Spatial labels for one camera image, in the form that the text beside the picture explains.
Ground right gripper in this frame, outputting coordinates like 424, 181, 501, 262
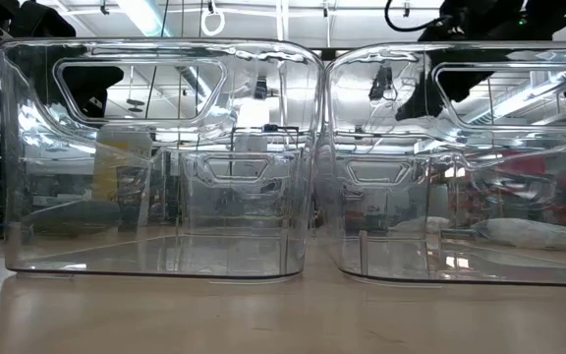
394, 43, 496, 123

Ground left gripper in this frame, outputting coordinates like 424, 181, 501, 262
60, 65, 126, 120

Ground ceiling light strip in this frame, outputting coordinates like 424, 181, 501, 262
115, 0, 174, 38

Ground black ceiling-hung device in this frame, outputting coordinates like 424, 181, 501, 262
253, 77, 270, 102
368, 66, 395, 102

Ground white yellow wipes canister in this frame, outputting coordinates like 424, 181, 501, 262
90, 128, 154, 206

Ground clear plastic bin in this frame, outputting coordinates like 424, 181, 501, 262
150, 146, 316, 238
0, 37, 324, 285
314, 147, 467, 240
322, 41, 566, 289

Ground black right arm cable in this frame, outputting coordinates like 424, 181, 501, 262
383, 0, 442, 34

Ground white hanging ring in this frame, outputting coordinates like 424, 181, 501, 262
199, 8, 227, 38

